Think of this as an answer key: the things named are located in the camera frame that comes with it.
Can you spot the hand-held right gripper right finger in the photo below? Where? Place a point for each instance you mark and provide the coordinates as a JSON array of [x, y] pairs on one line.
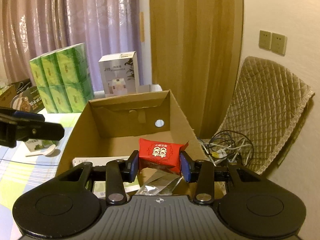
[[185, 167]]

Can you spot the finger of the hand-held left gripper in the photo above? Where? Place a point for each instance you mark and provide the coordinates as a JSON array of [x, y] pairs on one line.
[[27, 117], [42, 130]]

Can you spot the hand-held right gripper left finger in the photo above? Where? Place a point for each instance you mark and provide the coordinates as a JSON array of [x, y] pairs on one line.
[[133, 165]]

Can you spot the red printed packet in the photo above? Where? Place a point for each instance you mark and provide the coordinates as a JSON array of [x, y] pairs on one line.
[[160, 152]]

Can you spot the clear plastic bag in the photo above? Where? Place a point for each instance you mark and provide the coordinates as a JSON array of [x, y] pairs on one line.
[[160, 182]]

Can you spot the silver foil bag green leaf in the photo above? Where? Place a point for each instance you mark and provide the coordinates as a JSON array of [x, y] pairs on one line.
[[112, 187]]

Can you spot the brown cardboard box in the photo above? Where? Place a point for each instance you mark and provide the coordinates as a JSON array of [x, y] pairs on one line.
[[115, 120]]

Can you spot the checked cloth desktop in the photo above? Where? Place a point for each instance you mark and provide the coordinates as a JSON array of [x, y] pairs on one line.
[[15, 175]]

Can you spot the green white medicine box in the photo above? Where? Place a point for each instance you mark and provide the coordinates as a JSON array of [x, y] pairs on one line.
[[40, 143]]

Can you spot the dark oval instant meal bowl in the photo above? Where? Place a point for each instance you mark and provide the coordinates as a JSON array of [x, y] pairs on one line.
[[27, 102]]

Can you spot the white plastic spoon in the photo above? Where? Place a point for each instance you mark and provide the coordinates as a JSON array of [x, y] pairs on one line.
[[51, 150]]

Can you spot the tall brown cardboard carton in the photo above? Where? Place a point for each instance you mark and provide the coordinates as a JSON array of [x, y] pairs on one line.
[[7, 95]]

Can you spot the stack of green tissue packs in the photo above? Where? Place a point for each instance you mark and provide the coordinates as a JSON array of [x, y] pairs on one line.
[[62, 80]]

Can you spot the white humidifier carton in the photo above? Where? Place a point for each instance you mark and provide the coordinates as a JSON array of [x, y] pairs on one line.
[[117, 75]]

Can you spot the chair with quilted beige cover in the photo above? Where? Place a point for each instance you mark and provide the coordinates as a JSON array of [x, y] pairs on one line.
[[262, 100]]

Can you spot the pale purple curtain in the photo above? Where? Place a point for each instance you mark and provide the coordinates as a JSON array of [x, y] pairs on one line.
[[75, 17]]

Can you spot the wooden door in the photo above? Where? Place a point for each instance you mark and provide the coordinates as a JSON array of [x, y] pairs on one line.
[[195, 55]]

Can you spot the beige wall socket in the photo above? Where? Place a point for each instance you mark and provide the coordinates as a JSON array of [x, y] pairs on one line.
[[265, 40], [278, 43]]

